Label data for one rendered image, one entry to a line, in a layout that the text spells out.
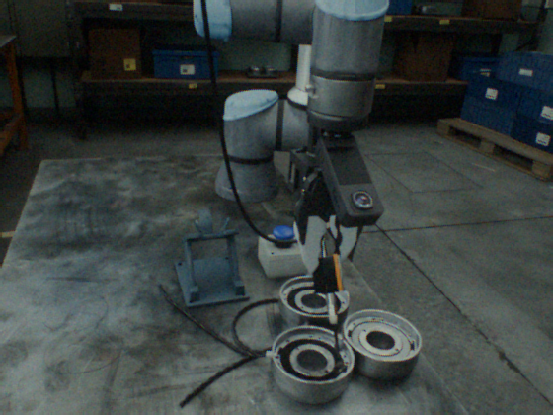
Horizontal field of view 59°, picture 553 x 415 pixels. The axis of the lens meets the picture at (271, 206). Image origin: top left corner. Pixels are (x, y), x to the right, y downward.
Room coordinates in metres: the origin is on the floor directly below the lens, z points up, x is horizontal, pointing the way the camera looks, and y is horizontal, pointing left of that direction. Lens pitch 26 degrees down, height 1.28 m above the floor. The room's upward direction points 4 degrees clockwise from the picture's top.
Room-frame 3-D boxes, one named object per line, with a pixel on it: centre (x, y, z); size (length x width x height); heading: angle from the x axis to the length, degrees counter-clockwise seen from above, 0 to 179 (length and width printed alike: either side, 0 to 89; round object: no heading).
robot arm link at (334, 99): (0.57, -0.07, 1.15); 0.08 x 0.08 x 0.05
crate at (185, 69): (4.12, 0.79, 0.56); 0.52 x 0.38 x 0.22; 104
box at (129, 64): (3.94, 1.29, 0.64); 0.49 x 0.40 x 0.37; 112
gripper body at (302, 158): (0.58, -0.07, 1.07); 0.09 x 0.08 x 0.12; 20
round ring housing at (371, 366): (0.53, -0.16, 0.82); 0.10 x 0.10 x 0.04
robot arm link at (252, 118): (1.08, 0.05, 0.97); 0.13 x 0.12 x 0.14; 90
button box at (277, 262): (0.76, -0.02, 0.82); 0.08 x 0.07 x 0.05; 17
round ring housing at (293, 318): (0.61, -0.07, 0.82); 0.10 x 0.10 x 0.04
